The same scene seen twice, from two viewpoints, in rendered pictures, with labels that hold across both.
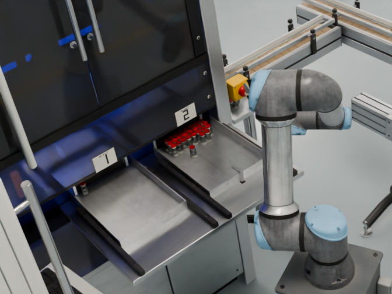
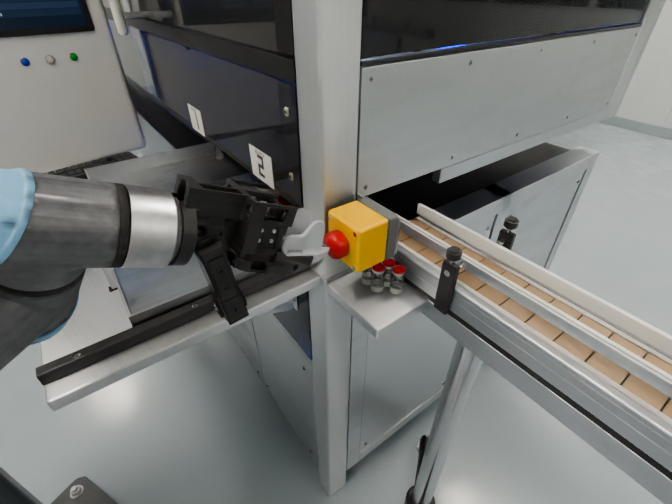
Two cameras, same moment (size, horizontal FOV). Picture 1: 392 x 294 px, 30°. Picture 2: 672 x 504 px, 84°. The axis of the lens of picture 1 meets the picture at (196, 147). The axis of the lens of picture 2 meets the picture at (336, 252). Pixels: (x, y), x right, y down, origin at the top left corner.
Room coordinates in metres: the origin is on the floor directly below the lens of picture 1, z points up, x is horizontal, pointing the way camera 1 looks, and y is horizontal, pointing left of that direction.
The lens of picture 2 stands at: (2.19, -0.63, 1.29)
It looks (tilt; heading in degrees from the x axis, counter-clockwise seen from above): 36 degrees down; 84
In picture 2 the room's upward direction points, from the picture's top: straight up
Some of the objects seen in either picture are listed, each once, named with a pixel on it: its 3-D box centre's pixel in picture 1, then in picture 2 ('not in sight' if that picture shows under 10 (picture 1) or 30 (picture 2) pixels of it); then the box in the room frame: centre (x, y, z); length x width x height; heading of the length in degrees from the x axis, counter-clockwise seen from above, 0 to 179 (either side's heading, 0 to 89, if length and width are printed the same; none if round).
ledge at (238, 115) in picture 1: (235, 108); (382, 292); (2.32, -0.18, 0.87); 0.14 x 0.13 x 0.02; 30
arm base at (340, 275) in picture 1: (328, 259); not in sight; (1.49, -0.33, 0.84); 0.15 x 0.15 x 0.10
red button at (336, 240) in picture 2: (242, 90); (339, 243); (2.24, -0.21, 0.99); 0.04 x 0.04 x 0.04; 30
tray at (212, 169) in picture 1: (210, 154); (214, 243); (2.02, -0.04, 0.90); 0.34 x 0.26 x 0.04; 30
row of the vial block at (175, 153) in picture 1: (192, 140); not in sight; (2.12, 0.01, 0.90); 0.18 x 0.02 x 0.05; 120
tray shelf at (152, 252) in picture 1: (180, 190); (165, 223); (1.90, 0.08, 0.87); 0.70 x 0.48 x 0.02; 120
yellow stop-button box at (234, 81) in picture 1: (235, 86); (360, 234); (2.27, -0.19, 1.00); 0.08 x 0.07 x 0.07; 30
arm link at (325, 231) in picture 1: (324, 231); not in sight; (1.49, -0.32, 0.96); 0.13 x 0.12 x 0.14; 71
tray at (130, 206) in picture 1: (126, 199); (171, 176); (1.87, 0.26, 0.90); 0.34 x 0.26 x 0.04; 30
